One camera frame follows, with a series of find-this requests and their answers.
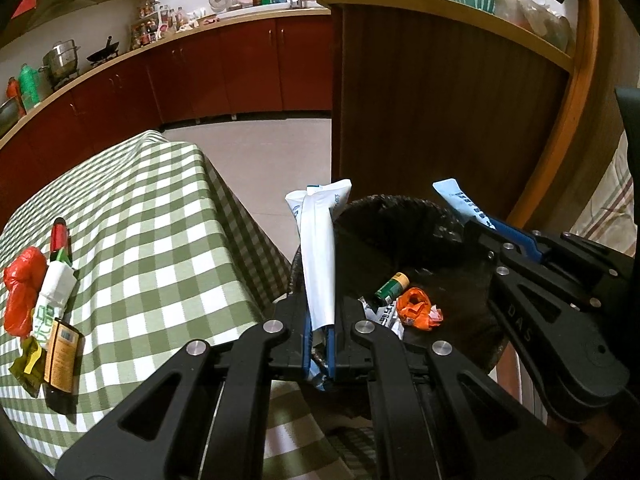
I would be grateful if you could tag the green bottle with yellow label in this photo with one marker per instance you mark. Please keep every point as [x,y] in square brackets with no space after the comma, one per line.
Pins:
[390,290]

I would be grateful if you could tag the yellow green wrapper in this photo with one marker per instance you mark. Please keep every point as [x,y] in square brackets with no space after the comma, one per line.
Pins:
[27,367]

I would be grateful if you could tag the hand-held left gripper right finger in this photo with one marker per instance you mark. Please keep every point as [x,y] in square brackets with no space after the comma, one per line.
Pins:
[330,352]

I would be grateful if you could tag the green thermos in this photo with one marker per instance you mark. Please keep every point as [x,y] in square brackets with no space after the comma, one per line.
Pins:
[29,87]

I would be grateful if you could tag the brown wooden counter cabinet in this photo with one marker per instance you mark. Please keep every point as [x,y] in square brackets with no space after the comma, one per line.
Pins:
[425,110]

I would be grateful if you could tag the clear plastic containers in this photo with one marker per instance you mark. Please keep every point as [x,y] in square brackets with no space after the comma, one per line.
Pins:
[535,20]

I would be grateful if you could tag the black bin with liner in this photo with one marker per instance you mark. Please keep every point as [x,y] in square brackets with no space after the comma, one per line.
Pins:
[450,310]

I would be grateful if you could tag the red thermos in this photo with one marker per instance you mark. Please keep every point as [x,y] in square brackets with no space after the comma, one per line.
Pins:
[14,92]

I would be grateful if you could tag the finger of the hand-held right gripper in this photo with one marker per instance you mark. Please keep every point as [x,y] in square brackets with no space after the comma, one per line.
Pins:
[515,237]
[520,305]

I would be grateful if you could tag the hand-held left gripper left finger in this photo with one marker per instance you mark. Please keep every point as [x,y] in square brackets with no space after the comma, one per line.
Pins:
[306,345]

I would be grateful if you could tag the red plastic bag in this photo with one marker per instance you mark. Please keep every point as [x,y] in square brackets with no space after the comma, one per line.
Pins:
[22,290]

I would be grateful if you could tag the striped beige cloth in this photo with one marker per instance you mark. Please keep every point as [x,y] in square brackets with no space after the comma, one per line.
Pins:
[607,200]

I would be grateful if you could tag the steel steamer pot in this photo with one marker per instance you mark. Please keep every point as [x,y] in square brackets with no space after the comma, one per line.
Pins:
[61,60]

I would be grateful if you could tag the grey metal pot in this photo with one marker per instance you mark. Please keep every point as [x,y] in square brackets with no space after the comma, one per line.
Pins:
[7,115]

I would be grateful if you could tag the white pack with green print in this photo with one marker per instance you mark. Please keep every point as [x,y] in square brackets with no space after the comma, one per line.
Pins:
[52,295]

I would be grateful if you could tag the white tube with teal end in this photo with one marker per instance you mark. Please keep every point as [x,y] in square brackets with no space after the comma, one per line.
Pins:
[317,260]

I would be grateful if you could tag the black wok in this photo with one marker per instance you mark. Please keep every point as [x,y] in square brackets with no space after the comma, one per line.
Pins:
[102,52]

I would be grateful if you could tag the dark bottle with red label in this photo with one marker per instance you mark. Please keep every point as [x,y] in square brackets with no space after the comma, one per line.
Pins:
[60,237]

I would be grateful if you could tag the red lower cabinets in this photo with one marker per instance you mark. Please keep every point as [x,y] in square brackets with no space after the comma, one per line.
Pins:
[200,75]

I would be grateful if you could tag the green checked tablecloth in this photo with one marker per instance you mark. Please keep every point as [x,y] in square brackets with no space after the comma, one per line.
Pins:
[150,220]

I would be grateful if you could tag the group of spice bottles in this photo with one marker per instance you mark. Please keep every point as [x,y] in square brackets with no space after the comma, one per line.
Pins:
[160,22]

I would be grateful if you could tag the brown bottle with orange label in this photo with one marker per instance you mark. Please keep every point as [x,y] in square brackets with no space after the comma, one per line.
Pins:
[62,355]

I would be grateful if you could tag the white printed foil bag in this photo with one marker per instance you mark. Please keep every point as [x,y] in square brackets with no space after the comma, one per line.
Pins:
[387,317]

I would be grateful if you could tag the light blue tube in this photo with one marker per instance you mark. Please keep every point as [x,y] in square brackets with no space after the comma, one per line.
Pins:
[460,200]

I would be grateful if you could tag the orange plastic bag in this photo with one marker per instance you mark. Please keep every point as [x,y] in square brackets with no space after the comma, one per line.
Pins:
[415,307]

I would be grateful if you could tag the wooden door frame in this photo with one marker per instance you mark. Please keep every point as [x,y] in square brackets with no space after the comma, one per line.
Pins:
[585,110]

